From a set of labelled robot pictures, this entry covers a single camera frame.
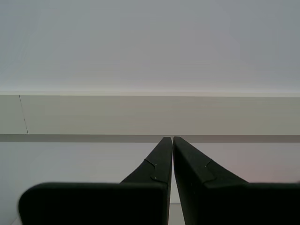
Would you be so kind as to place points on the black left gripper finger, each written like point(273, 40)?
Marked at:
point(222, 201)
point(93, 204)

